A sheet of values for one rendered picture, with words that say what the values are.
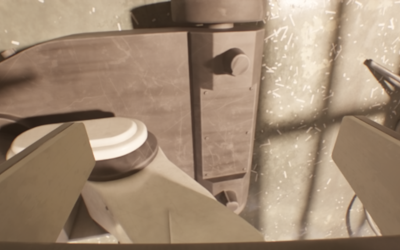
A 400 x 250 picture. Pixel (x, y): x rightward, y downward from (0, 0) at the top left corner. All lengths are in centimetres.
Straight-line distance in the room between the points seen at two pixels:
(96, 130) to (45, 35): 35
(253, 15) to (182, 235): 38
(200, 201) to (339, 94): 72
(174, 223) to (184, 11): 36
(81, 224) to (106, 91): 26
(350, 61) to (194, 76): 59
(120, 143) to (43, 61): 23
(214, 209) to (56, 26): 55
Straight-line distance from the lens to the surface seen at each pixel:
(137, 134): 36
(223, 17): 43
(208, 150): 53
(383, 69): 96
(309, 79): 81
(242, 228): 23
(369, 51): 94
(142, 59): 45
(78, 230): 49
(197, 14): 44
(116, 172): 34
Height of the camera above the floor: 61
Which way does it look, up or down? 60 degrees down
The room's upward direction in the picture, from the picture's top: 157 degrees clockwise
